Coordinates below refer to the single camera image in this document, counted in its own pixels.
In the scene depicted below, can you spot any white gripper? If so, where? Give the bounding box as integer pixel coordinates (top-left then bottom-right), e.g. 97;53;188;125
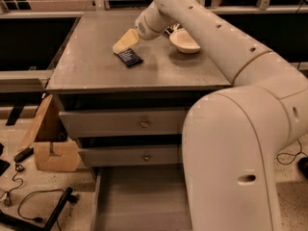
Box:
113;2;173;54

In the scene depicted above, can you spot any dark blue rxbar wrapper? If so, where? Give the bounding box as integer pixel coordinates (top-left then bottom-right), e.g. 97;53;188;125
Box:
117;49;143;67

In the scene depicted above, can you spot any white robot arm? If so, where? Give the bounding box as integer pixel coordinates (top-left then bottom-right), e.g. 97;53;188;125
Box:
135;0;308;231

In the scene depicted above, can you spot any grey drawer cabinet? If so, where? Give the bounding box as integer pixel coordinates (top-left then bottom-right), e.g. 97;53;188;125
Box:
45;9;232;178

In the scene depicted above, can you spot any grey top drawer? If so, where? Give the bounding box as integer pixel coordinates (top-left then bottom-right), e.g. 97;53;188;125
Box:
59;109;186;139

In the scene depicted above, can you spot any grey middle drawer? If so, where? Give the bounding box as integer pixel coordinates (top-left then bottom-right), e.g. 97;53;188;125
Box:
79;145;183;167

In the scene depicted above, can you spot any grey open bottom drawer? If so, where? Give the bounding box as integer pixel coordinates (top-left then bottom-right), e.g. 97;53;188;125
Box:
90;165;193;231

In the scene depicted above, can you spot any white bowl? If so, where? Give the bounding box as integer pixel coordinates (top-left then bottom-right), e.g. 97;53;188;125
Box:
169;28;200;54

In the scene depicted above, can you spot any brown cardboard box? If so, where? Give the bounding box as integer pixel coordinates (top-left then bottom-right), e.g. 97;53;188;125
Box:
19;94;81;172

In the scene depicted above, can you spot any black stand leg left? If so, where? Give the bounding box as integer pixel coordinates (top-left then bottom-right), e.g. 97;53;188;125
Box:
0;188;77;231

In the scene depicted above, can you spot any black cable left floor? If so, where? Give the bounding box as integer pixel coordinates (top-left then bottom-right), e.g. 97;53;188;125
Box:
0;163;25;208

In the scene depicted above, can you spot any black cable floor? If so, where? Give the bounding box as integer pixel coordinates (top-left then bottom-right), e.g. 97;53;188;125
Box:
0;163;25;208
276;139;308;166

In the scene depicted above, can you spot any black cable right floor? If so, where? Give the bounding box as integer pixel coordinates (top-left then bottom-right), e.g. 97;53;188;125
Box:
276;139;308;166

